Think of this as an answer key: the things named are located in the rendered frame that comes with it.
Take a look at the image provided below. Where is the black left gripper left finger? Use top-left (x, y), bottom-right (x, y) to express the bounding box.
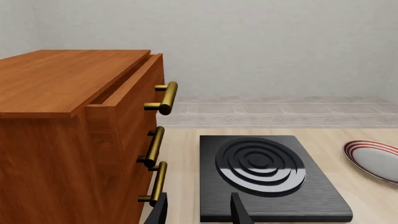
top-left (144, 192), bottom-right (169, 224)

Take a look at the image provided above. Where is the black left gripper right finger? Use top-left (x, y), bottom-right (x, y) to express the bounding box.
top-left (230, 192), bottom-right (255, 224)

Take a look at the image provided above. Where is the flat black stove plate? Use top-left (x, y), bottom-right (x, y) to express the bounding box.
top-left (199, 134), bottom-right (354, 223)

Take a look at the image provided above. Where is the white plate with red rings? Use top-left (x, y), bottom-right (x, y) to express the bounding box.
top-left (342, 139), bottom-right (398, 186)

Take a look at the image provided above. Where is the wooden drawer slightly open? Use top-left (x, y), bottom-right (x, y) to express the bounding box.
top-left (85, 53), bottom-right (165, 136)

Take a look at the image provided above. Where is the wooden cabinet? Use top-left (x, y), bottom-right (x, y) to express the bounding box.
top-left (0, 49), bottom-right (165, 224)

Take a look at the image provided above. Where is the brass drawer handle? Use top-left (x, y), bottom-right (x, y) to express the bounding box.
top-left (143, 80), bottom-right (179, 116)
top-left (136, 125), bottom-right (166, 168)
top-left (137, 161), bottom-right (169, 207)

